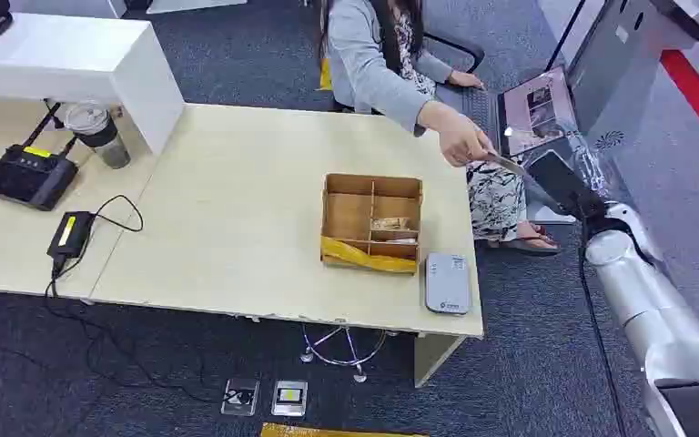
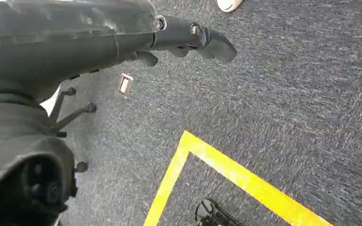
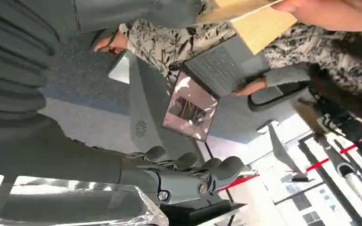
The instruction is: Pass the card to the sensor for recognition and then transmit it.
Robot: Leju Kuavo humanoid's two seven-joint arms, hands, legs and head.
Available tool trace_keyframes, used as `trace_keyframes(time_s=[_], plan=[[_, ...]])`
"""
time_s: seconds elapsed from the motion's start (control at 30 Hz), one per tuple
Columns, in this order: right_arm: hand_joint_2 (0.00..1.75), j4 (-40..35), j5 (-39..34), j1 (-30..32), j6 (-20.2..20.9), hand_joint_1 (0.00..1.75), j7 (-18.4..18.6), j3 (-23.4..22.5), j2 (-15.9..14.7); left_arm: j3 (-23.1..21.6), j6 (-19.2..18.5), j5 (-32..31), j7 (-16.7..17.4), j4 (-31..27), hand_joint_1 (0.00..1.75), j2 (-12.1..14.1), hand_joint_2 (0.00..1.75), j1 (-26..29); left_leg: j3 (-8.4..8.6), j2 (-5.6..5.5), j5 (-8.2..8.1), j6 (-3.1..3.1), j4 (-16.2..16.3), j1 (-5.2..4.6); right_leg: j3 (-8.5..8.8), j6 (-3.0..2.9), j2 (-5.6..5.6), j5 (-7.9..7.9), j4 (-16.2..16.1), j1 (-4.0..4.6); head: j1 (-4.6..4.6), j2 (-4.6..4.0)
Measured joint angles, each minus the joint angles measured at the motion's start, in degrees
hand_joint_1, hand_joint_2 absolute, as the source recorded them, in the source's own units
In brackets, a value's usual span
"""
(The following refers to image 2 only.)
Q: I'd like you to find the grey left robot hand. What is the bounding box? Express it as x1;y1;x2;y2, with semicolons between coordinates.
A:
0;0;238;226

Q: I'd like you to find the black chair base with casters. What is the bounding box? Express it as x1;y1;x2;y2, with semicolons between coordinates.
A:
48;87;98;174

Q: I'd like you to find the metal floor socket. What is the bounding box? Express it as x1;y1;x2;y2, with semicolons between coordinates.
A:
117;73;134;99

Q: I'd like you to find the person's white shoe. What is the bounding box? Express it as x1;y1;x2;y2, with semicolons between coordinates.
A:
216;0;243;13

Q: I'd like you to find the yellow floor tape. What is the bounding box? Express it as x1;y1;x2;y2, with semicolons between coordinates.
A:
143;130;335;226

